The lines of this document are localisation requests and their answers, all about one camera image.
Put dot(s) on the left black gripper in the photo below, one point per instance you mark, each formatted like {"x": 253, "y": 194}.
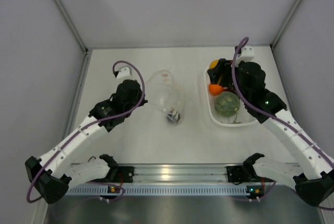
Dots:
{"x": 140, "y": 94}

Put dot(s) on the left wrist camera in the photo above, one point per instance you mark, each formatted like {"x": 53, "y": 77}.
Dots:
{"x": 123, "y": 73}

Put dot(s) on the fake dark plum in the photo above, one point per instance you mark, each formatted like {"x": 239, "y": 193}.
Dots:
{"x": 173, "y": 117}

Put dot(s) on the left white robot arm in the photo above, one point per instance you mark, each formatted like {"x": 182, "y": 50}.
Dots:
{"x": 54, "y": 173}

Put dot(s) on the fake yellow lemon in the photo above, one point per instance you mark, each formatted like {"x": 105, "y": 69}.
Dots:
{"x": 213, "y": 64}

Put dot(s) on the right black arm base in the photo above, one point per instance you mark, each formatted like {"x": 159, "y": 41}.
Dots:
{"x": 241, "y": 174}

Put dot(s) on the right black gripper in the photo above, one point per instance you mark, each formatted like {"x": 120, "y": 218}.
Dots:
{"x": 223, "y": 67}

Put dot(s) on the aluminium front rail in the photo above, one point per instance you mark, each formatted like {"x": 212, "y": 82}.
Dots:
{"x": 153, "y": 173}

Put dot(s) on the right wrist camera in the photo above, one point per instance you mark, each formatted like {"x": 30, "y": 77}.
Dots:
{"x": 246, "y": 53}

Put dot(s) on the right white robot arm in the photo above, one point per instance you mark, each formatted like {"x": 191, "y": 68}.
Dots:
{"x": 312, "y": 178}

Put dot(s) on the polka dot zip bag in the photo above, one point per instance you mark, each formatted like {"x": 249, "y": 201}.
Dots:
{"x": 165, "y": 94}

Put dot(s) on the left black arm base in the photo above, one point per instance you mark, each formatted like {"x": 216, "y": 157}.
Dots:
{"x": 120, "y": 174}

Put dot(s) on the fake green melon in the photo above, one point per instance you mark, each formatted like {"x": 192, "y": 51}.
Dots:
{"x": 227, "y": 104}

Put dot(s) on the white perforated plastic basket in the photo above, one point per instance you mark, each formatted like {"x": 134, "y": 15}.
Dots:
{"x": 242, "y": 117}

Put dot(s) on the right aluminium corner post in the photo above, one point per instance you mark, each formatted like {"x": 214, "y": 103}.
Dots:
{"x": 286, "y": 22}

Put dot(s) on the left aluminium side rail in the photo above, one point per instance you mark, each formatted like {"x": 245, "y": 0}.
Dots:
{"x": 77, "y": 94}

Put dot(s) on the left aluminium corner post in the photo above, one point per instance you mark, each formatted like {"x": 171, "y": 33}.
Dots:
{"x": 70, "y": 24}

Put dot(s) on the aluminium corner post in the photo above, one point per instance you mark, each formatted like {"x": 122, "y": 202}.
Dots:
{"x": 70, "y": 24}
{"x": 286, "y": 22}

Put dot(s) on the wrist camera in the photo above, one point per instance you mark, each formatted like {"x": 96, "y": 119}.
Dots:
{"x": 246, "y": 53}
{"x": 123, "y": 73}

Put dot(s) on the fake orange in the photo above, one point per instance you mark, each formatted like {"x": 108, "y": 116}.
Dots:
{"x": 215, "y": 89}

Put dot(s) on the white slotted cable duct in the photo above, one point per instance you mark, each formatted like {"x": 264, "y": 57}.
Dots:
{"x": 166, "y": 190}

